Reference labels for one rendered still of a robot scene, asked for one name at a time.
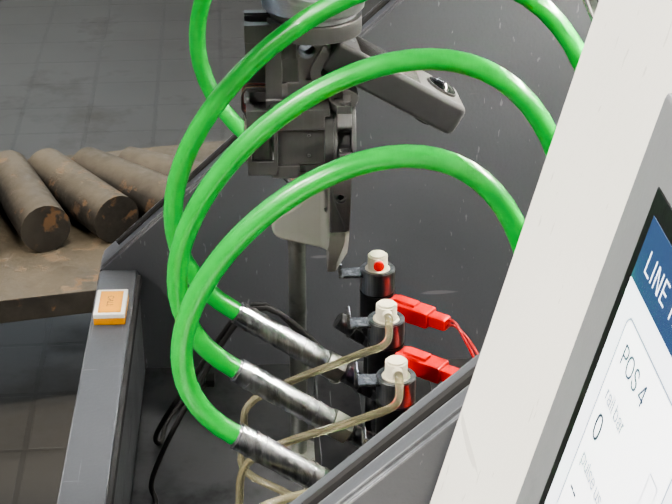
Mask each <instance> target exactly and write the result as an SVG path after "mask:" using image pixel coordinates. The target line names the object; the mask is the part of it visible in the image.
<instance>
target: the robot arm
mask: <svg viewBox="0 0 672 504"><path fill-rule="evenodd" d="M317 1H319V0H262V7H263V8H264V9H265V10H244V43H245V55H246V54H247V53H248V52H249V51H250V50H251V49H252V48H254V47H255V46H256V45H257V44H258V43H259V42H260V41H261V40H262V39H264V38H265V37H266V36H267V35H269V34H270V33H271V32H273V31H274V30H275V29H276V28H278V27H279V26H280V25H281V24H283V23H284V22H286V21H287V20H289V19H290V18H292V17H293V16H295V15H296V14H297V13H299V12H300V11H302V10H304V9H305V8H307V7H309V6H310V5H312V4H314V3H315V2H317ZM364 4H365V2H363V3H360V4H358V5H355V6H353V7H351V8H349V9H347V10H345V11H343V12H341V13H339V14H337V15H335V16H333V17H331V18H329V19H328V20H326V21H324V22H322V23H321V24H319V25H317V26H316V27H314V28H312V29H311V30H309V31H308V32H307V33H305V34H304V35H302V36H301V37H299V38H298V39H296V40H295V41H293V42H292V43H291V44H290V45H288V46H287V47H286V48H284V49H283V50H282V51H281V52H279V53H278V54H277V55H276V56H275V57H273V58H272V59H271V60H270V61H269V62H268V63H267V64H265V65H264V66H263V67H262V68H261V69H260V70H259V71H258V72H257V73H256V74H255V75H254V76H253V77H252V78H251V79H250V80H249V81H248V82H247V83H246V84H245V85H244V86H243V88H242V94H241V110H242V112H243V113H244V131H245V130H246V129H248V128H249V127H250V126H251V125H252V124H253V123H254V122H255V121H256V120H258V119H259V118H260V117H261V116H263V115H264V114H265V113H266V112H268V111H269V110H270V109H271V108H273V107H274V106H275V105H277V104H278V103H280V102H281V101H282V100H284V99H285V98H287V97H288V96H290V95H291V94H292V93H294V92H296V91H297V90H299V89H301V88H302V87H304V86H306V85H307V84H309V83H311V82H313V81H314V80H316V79H318V78H320V77H322V76H324V75H326V74H328V73H330V72H332V71H335V70H337V69H339V68H342V67H344V66H346V65H349V64H351V63H354V62H357V61H360V60H363V59H366V58H369V57H372V56H376V55H380V54H384V53H388V52H387V51H385V50H383V49H381V48H379V47H377V46H376V45H374V44H372V43H370V42H368V41H366V40H364V39H363V38H361V37H359V36H358V35H359V34H360V33H361V31H362V11H361V10H362V9H363V8H364ZM302 45H308V46H302ZM245 87H246V88H245ZM357 87H358V88H360V89H362V90H364V91H366V92H367V93H369V94H371V95H373V96H375V97H377V98H379V99H381V100H383V101H385V102H387V103H388V104H390V105H392V106H394V107H396V108H398V109H400V110H402V111H404V112H406V113H408V114H410V115H411V116H413V117H414V118H415V119H416V120H418V121H419V122H421V123H423V124H426V125H431V126H432V127H434V128H436V129H438V130H440V131H442V132H444V133H447V134H449V133H452V132H453V131H454V130H455V128H456V127H457V125H458V124H459V122H460V120H461V119H462V117H463V116H464V114H465V108H464V106H463V104H462V102H461V100H460V98H459V96H458V94H457V92H456V90H455V88H454V87H452V86H451V84H450V83H449V82H447V81H446V80H444V79H442V78H440V77H434V76H431V75H430V74H428V73H426V72H424V71H409V72H403V73H396V74H392V75H387V76H383V77H379V78H376V79H373V80H370V81H367V82H364V83H361V84H358V85H355V86H353V87H351V88H348V89H346V90H344V91H341V92H339V93H337V94H335V95H333V96H331V97H329V98H327V99H325V100H324V101H322V102H320V103H318V104H317V105H315V106H313V107H312V108H310V109H308V110H307V111H305V112H303V113H302V114H301V115H299V116H298V117H296V118H295V119H293V120H292V121H290V122H289V123H288V124H286V125H285V126H284V127H283V128H281V129H280V130H279V131H277V132H276V133H275V134H274V135H272V136H271V137H270V138H269V139H268V140H267V141H266V142H265V143H263V144H262V145H261V146H260V147H259V148H258V149H257V150H256V151H255V152H254V153H253V154H252V155H251V156H250V157H249V158H248V159H247V160H246V161H247V162H248V176H261V175H273V179H284V178H298V177H300V176H302V175H304V174H305V173H307V172H309V171H311V170H313V169H315V168H317V167H319V166H321V165H323V164H326V163H328V162H330V161H332V160H335V159H338V158H340V157H343V156H346V155H349V154H352V153H355V152H356V110H355V106H356V105H357V103H358V101H359V96H358V91H357ZM245 91H246V102H244V93H245ZM273 153H274V160H273ZM350 215H351V179H349V180H346V181H343V182H341V183H339V184H336V185H334V186H332V187H330V188H327V189H325V190H323V191H322V192H320V193H318V194H316V195H314V196H312V197H310V198H309V199H307V200H305V201H304V202H302V203H300V204H299V205H297V206H296V207H294V208H293V209H291V210H290V211H288V212H287V213H286V214H284V215H283V216H281V217H280V218H279V219H277V220H276V221H275V222H274V223H273V224H272V230H273V233H274V234H275V235H276V236H277V237H278V238H280V239H283V240H288V241H293V242H297V243H302V244H307V245H312V246H316V247H321V248H323V249H325V250H327V271H328V272H334V271H336V270H337V268H338V266H339V265H340V263H341V262H342V260H343V259H344V257H345V255H346V254H347V251H348V243H349V230H350Z"/></svg>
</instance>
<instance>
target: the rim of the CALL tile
mask: <svg viewBox="0 0 672 504"><path fill-rule="evenodd" d="M101 291H124V294H123V301H122V308H121V312H110V313H98V307H99V302H100V296H101ZM127 299H128V289H113V290H98V291H97V297H96V302H95V307H94V313H93V318H94V319H106V318H125V313H126V306H127Z"/></svg>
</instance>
